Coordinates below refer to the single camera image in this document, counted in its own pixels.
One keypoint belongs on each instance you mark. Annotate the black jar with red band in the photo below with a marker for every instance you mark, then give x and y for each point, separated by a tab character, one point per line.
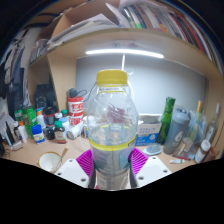
49	116

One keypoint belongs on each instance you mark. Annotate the transparent green container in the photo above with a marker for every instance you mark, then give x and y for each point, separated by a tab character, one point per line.
30	120

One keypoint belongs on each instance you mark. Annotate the blue hanging garment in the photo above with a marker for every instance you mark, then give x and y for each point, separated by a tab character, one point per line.
16	83

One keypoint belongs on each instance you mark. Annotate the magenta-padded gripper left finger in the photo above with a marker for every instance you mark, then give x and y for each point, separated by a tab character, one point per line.
74	171

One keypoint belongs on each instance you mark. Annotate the gold-capped slim bottle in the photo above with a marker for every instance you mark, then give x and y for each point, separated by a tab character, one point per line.
199	116

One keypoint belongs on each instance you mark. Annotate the blue and white carton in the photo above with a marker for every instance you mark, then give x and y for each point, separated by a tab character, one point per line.
148	133

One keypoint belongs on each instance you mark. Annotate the clear glass bottle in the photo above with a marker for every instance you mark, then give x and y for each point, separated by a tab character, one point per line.
212	126

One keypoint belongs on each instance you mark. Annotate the clear yellow-capped water bottle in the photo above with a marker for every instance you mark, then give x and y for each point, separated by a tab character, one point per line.
111	133

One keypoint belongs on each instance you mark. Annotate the red and white canister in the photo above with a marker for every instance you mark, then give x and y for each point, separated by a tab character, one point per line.
75	110

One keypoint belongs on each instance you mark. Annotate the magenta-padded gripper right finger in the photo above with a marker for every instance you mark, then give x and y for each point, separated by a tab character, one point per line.
150	168

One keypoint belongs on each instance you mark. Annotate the grey shaker bottle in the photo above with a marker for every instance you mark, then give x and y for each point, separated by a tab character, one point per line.
176	133

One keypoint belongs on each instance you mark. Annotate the cream ceramic mug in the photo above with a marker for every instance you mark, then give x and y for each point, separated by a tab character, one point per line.
49	163

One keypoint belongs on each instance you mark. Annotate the black hanging jacket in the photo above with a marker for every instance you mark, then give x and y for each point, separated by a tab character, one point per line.
3	80

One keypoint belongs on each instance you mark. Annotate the wooden spoon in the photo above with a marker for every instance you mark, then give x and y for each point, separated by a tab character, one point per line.
63	156

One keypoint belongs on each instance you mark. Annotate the white jar with blue lid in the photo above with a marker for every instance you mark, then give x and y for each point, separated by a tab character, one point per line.
38	135

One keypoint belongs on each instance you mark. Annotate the black box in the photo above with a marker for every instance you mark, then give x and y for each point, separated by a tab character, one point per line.
45	96

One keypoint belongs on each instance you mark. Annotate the brown bottle with green cap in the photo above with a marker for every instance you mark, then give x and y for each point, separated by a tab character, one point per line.
60	133

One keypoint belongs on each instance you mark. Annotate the tall green bottle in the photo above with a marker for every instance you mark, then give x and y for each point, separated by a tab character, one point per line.
166	120

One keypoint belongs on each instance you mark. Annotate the white bottle with orange cap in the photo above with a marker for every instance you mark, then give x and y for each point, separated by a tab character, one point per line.
23	133

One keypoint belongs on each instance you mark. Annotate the light blue hairbrush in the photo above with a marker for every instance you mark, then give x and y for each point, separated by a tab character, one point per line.
152	150

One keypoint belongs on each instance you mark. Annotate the small white tube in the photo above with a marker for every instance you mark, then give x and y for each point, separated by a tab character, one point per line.
176	161

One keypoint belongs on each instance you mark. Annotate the white under-shelf light strip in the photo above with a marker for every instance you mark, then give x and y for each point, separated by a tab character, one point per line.
125	52

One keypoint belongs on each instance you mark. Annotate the brown jar with white lid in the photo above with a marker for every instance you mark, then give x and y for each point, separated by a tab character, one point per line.
202	151

